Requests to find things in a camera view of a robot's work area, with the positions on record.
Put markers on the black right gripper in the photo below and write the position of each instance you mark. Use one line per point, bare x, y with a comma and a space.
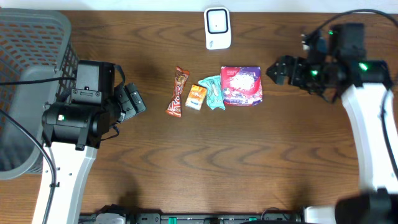
295, 77

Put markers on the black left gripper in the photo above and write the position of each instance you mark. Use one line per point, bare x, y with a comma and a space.
131, 101

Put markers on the orange brown snack bag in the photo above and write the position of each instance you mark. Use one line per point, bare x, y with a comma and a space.
175, 106

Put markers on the red purple snack pack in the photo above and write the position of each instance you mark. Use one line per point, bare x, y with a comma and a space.
241, 86

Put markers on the small orange box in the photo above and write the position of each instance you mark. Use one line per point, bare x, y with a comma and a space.
196, 97

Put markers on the green white snack packet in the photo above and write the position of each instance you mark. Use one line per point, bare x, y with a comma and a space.
214, 96

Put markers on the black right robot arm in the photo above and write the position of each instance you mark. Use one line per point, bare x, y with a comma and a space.
365, 89

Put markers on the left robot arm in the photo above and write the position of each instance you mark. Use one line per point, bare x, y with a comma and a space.
73, 130

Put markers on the white barcode scanner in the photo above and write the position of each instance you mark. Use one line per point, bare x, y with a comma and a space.
217, 28

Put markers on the grey plastic mesh basket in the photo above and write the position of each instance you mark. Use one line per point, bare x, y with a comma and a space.
37, 65

